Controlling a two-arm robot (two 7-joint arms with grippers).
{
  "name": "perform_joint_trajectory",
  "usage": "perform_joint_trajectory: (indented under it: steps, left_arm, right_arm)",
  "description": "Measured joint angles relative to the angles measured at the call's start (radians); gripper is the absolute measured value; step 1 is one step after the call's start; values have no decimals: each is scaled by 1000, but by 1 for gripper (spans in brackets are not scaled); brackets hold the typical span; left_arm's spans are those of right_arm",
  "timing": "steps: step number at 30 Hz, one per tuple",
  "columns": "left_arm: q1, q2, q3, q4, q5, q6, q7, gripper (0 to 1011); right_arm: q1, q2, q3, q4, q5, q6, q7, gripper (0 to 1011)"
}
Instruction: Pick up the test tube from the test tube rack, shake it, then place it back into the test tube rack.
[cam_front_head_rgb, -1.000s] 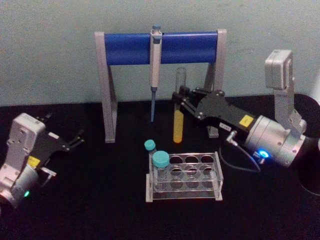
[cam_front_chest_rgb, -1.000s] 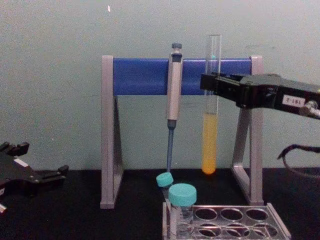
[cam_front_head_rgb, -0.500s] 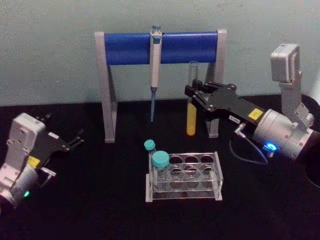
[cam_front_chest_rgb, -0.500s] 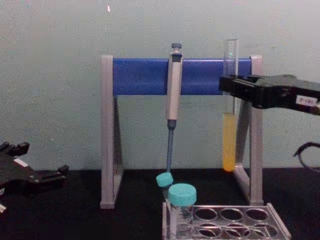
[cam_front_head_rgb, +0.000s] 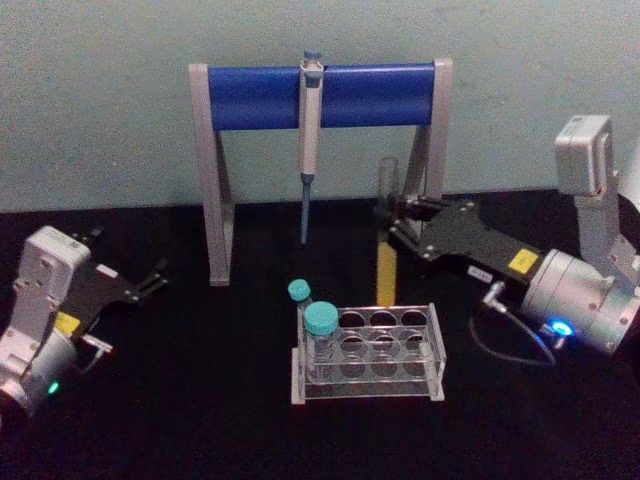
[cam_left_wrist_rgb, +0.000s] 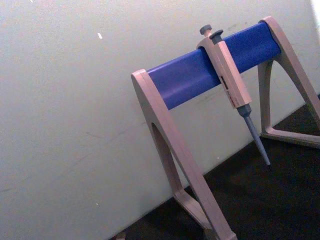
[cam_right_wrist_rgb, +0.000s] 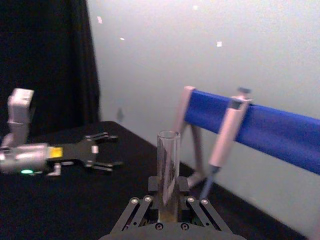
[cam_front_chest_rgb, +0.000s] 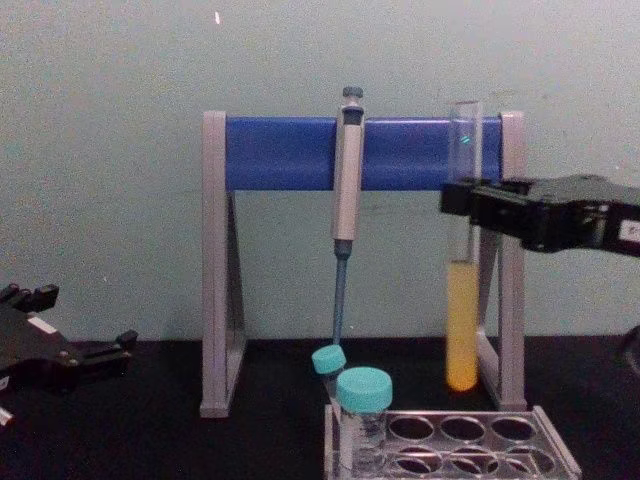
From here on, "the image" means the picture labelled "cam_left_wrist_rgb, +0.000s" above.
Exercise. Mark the beige pipette stand blue bar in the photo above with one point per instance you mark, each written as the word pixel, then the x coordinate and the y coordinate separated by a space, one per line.
pixel 182 77

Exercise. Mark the beige pipette with grey tip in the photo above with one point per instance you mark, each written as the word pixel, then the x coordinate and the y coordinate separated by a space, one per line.
pixel 231 80

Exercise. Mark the black table cloth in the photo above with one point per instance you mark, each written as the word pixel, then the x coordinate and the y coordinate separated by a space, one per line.
pixel 262 200

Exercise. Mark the plain pale wall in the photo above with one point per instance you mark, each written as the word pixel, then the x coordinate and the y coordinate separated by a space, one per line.
pixel 75 100

